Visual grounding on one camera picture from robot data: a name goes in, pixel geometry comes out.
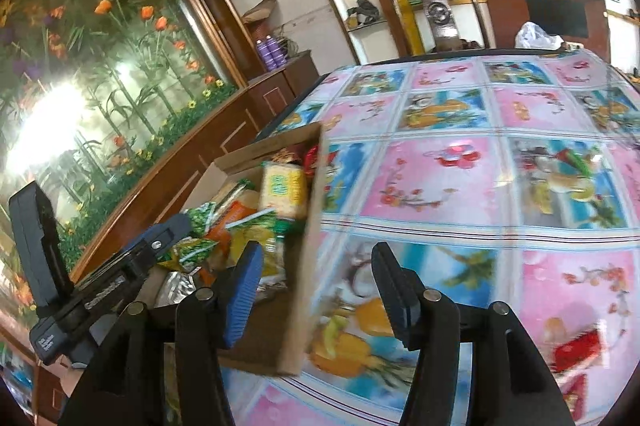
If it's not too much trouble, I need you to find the flower wall mural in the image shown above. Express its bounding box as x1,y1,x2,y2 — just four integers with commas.
0,0,241,307

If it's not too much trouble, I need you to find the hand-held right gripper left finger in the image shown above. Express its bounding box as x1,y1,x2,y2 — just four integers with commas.
57,240,266,426

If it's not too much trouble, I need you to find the green-edged cracker packet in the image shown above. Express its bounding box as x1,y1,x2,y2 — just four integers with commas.
222,207,280,234

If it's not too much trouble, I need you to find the wooden chair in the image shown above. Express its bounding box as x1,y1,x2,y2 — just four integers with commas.
377,0,493,54

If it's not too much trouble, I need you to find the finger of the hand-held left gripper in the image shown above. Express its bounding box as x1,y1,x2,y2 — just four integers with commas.
117,213,193,274

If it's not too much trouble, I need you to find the wooden cabinet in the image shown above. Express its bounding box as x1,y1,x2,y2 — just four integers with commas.
35,49,321,417

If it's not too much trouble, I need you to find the dark bag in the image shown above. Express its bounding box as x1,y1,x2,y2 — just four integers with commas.
347,0,381,30

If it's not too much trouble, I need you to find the green yellow cracker packet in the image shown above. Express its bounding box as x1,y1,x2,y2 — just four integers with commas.
260,161,308,222

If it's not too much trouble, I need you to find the white plastic bag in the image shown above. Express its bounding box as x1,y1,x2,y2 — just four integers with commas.
515,21,566,51

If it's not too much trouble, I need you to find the green yellow snack packet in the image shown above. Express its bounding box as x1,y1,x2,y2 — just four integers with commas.
157,233,221,274

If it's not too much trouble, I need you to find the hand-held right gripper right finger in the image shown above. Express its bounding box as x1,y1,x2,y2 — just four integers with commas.
371,242,576,426

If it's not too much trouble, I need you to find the cardboard box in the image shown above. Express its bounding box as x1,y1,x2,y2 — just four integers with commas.
165,121,331,377

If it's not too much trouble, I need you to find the printed tablecloth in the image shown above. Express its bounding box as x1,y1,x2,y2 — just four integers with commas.
220,49,640,426

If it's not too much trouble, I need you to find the silver foil packet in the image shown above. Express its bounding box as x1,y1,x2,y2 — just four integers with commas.
155,270,201,307

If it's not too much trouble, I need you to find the orange cracker packet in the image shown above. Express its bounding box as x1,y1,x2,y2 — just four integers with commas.
207,191,263,247

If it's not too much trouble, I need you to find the brown paper bag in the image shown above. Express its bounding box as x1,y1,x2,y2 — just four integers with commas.
242,0,278,24

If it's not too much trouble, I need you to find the red snack packet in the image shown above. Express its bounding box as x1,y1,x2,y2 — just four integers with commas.
272,145,321,177

